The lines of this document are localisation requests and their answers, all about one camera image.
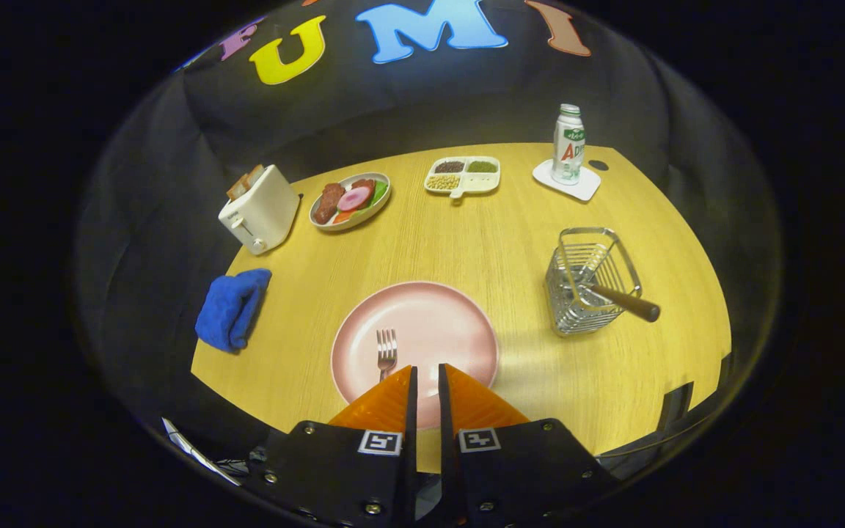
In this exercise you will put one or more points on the white toaster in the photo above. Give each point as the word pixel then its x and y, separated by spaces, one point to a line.
pixel 265 213

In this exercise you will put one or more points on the black chair back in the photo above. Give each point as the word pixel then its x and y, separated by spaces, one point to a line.
pixel 675 407

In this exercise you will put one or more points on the brown toast slice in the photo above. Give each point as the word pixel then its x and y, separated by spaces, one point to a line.
pixel 254 176
pixel 236 188

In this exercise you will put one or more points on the pile of green beans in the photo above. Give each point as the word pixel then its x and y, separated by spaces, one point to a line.
pixel 482 166

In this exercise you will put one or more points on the pile of yellow soybeans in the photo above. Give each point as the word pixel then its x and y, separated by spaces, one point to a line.
pixel 442 182

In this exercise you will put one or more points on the white bottle green label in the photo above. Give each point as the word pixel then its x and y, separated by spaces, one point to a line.
pixel 568 150

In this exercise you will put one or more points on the green lettuce leaf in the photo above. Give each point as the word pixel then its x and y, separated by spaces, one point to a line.
pixel 380 192

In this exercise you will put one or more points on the pile of dark beans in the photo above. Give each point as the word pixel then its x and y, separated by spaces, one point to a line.
pixel 450 166

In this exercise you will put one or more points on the white divided dish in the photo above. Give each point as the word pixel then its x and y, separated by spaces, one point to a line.
pixel 481 182

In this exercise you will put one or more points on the pink ham slice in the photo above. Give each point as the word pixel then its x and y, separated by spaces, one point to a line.
pixel 354 198

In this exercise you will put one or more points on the pink plate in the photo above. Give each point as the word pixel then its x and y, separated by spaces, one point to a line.
pixel 437 330

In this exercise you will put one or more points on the white square coaster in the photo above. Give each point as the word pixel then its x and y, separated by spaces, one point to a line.
pixel 584 189

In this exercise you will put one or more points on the blue cloth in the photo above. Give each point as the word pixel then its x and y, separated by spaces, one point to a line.
pixel 228 312

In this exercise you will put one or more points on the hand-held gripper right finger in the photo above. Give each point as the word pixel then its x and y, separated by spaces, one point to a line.
pixel 444 411

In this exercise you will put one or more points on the brown meat piece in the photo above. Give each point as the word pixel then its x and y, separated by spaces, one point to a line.
pixel 328 203

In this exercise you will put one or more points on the white-edged flat device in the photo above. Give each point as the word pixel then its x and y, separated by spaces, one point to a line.
pixel 188 444

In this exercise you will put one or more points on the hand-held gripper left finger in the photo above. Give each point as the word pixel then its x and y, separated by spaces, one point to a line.
pixel 411 411

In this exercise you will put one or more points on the grey oval food plate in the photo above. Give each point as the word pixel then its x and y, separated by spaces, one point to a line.
pixel 353 223

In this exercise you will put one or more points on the black table grommet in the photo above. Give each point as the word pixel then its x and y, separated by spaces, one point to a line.
pixel 598 165

